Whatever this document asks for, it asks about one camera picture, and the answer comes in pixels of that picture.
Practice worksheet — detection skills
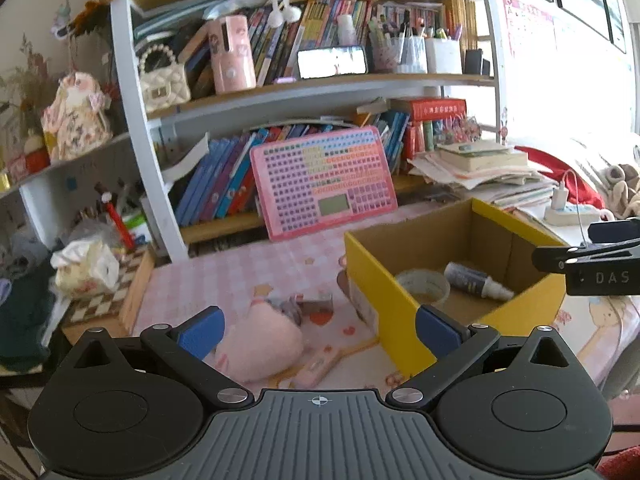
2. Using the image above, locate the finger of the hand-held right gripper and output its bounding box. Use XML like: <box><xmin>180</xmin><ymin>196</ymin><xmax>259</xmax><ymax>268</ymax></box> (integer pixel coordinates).
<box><xmin>531</xmin><ymin>241</ymin><xmax>640</xmax><ymax>275</ymax></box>

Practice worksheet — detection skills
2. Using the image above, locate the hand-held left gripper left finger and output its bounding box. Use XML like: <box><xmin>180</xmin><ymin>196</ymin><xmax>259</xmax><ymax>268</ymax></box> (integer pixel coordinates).
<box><xmin>66</xmin><ymin>306</ymin><xmax>253</xmax><ymax>410</ymax></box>

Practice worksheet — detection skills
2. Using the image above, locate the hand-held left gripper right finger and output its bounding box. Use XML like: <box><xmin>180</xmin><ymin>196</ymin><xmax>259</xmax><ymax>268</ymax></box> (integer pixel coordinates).
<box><xmin>387</xmin><ymin>305</ymin><xmax>576</xmax><ymax>407</ymax></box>

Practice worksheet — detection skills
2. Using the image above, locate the pink plush toy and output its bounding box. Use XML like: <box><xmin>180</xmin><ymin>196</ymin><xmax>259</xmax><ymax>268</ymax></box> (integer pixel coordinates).
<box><xmin>212</xmin><ymin>300</ymin><xmax>307</xmax><ymax>383</ymax></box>

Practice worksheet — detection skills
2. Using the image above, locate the yellow cardboard box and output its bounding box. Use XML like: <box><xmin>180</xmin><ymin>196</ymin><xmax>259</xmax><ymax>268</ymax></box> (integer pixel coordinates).
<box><xmin>344</xmin><ymin>197</ymin><xmax>568</xmax><ymax>378</ymax></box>

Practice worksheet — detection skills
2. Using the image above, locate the light blue toy truck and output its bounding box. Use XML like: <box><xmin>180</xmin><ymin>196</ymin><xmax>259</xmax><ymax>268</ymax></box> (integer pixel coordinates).
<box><xmin>265</xmin><ymin>292</ymin><xmax>335</xmax><ymax>325</ymax></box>

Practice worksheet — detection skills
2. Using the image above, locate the small pink carton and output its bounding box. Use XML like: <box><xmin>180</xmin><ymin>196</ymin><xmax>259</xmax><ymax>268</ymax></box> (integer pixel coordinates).
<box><xmin>287</xmin><ymin>347</ymin><xmax>346</xmax><ymax>388</ymax></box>

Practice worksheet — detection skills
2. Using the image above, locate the white power strip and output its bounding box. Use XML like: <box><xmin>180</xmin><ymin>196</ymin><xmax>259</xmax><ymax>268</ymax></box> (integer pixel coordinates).
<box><xmin>544</xmin><ymin>202</ymin><xmax>609</xmax><ymax>227</ymax></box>

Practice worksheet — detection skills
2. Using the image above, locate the small dark spray bottle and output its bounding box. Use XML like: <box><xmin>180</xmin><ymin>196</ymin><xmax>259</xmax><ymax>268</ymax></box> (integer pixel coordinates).
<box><xmin>444</xmin><ymin>261</ymin><xmax>516</xmax><ymax>302</ymax></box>

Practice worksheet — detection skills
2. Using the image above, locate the clear tape roll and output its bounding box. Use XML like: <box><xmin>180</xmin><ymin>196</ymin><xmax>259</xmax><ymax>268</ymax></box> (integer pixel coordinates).
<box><xmin>395</xmin><ymin>269</ymin><xmax>452</xmax><ymax>311</ymax></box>

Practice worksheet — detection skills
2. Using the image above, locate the pink checked tablecloth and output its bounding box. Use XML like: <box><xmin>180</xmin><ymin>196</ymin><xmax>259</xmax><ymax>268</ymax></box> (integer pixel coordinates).
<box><xmin>132</xmin><ymin>200</ymin><xmax>640</xmax><ymax>402</ymax></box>

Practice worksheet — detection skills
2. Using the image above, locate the red cloth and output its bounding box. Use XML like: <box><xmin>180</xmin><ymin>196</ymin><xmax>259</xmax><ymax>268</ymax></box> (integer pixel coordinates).
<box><xmin>515</xmin><ymin>146</ymin><xmax>607</xmax><ymax>207</ymax></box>

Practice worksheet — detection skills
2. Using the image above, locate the checkered wooden box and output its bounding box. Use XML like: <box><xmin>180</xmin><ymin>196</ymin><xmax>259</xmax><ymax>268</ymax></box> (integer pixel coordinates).
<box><xmin>62</xmin><ymin>245</ymin><xmax>157</xmax><ymax>334</ymax></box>

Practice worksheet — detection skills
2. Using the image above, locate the beige plush toy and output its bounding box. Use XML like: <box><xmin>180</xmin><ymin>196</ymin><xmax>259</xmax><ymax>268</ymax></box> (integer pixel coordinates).
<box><xmin>597</xmin><ymin>162</ymin><xmax>640</xmax><ymax>219</ymax></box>

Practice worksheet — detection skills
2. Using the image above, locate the stack of papers and booklets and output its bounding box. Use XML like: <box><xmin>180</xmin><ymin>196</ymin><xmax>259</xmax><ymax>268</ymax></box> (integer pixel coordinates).
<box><xmin>407</xmin><ymin>147</ymin><xmax>558</xmax><ymax>209</ymax></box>

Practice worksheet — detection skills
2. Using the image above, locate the thick beige book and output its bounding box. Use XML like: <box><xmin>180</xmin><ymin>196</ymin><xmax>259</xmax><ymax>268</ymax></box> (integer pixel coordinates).
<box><xmin>439</xmin><ymin>141</ymin><xmax>530</xmax><ymax>173</ymax></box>

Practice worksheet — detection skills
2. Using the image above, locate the white plastic bag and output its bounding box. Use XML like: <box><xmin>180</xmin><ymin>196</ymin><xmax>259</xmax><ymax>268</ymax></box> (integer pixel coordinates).
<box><xmin>50</xmin><ymin>240</ymin><xmax>121</xmax><ymax>301</ymax></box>

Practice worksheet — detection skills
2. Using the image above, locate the red bottle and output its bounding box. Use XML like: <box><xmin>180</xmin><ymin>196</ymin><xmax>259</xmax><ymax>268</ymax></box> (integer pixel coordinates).
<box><xmin>100</xmin><ymin>192</ymin><xmax>137</xmax><ymax>252</ymax></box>

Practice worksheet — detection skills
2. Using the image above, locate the row of blue thin books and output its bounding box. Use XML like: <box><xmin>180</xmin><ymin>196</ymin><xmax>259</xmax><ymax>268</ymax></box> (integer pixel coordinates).
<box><xmin>170</xmin><ymin>110</ymin><xmax>416</xmax><ymax>227</ymax></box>

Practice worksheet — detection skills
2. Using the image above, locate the dark clothes pile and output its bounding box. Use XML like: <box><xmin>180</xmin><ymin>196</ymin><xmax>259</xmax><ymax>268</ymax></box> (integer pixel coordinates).
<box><xmin>0</xmin><ymin>245</ymin><xmax>59</xmax><ymax>372</ymax></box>

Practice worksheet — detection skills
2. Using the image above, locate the white wooden bookshelf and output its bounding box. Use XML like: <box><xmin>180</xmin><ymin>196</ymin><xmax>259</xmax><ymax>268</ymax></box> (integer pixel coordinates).
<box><xmin>110</xmin><ymin>0</ymin><xmax>506</xmax><ymax>263</ymax></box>

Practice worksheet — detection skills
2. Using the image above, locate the pink toy keyboard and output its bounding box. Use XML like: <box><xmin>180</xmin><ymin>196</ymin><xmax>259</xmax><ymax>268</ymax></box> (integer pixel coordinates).
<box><xmin>250</xmin><ymin>126</ymin><xmax>399</xmax><ymax>243</ymax></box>

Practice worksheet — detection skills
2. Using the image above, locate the thick red dictionary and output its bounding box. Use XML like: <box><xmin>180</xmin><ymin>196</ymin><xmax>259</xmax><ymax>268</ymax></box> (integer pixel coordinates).
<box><xmin>391</xmin><ymin>98</ymin><xmax>468</xmax><ymax>122</ymax></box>

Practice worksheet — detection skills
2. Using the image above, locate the white side shelf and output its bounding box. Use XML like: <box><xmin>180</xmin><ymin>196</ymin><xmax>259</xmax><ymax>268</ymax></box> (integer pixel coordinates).
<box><xmin>0</xmin><ymin>130</ymin><xmax>137</xmax><ymax>261</ymax></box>

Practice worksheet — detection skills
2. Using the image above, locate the white pen cup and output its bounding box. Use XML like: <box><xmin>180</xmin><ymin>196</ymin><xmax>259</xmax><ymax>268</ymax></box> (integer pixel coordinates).
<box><xmin>425</xmin><ymin>37</ymin><xmax>464</xmax><ymax>75</ymax></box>

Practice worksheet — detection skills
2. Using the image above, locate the doll in floral dress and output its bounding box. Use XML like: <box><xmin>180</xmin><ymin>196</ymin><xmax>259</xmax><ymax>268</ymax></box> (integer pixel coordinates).
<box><xmin>41</xmin><ymin>72</ymin><xmax>114</xmax><ymax>162</ymax></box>

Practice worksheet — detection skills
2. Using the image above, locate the white quilted handbag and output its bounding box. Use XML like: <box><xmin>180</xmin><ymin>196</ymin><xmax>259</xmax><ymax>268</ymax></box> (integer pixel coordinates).
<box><xmin>136</xmin><ymin>42</ymin><xmax>192</xmax><ymax>113</ymax></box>

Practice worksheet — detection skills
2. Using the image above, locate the clear pink pen cup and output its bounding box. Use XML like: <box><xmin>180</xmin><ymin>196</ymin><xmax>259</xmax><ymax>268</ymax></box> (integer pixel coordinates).
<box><xmin>372</xmin><ymin>35</ymin><xmax>401</xmax><ymax>74</ymax></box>

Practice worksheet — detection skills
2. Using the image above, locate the pink printed cylinder case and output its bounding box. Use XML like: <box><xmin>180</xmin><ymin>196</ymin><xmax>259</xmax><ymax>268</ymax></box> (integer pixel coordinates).
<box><xmin>209</xmin><ymin>15</ymin><xmax>257</xmax><ymax>95</ymax></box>

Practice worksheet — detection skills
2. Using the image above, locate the black framed mirror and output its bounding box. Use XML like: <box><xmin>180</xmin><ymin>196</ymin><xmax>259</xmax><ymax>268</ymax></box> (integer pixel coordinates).
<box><xmin>297</xmin><ymin>46</ymin><xmax>369</xmax><ymax>80</ymax></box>

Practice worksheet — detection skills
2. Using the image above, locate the dried flower bunch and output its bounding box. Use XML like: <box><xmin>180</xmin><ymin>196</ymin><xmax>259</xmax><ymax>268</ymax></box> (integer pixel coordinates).
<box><xmin>0</xmin><ymin>35</ymin><xmax>52</xmax><ymax>127</ymax></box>

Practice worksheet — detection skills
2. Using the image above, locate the row of colourful upright books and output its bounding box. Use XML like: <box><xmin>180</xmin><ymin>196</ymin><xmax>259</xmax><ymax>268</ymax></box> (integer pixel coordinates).
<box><xmin>180</xmin><ymin>0</ymin><xmax>496</xmax><ymax>97</ymax></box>

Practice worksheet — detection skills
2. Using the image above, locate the white charger with cable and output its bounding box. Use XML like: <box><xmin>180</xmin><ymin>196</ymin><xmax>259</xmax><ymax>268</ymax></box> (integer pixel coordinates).
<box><xmin>551</xmin><ymin>170</ymin><xmax>589</xmax><ymax>248</ymax></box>

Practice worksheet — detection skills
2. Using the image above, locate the wall poster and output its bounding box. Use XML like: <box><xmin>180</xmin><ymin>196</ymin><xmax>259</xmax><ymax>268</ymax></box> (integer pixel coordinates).
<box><xmin>501</xmin><ymin>0</ymin><xmax>559</xmax><ymax>57</ymax></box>

